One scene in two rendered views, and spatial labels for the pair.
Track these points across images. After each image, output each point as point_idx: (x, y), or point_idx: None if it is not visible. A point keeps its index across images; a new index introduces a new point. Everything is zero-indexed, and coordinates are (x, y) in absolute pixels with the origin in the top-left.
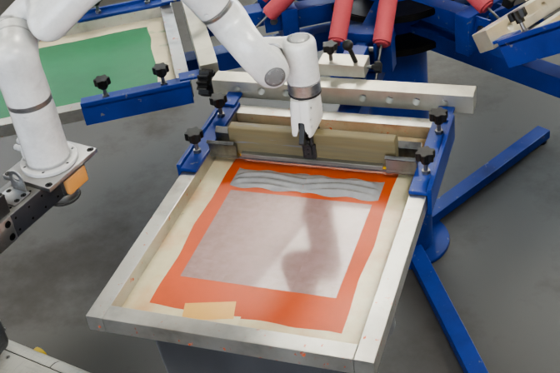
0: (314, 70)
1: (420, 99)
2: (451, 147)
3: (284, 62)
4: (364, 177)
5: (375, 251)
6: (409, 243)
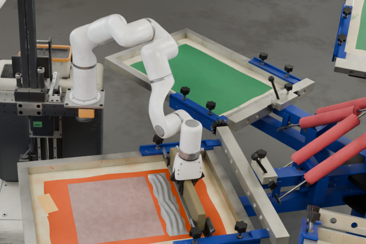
0: (188, 145)
1: (262, 217)
2: None
3: (166, 127)
4: (187, 224)
5: None
6: None
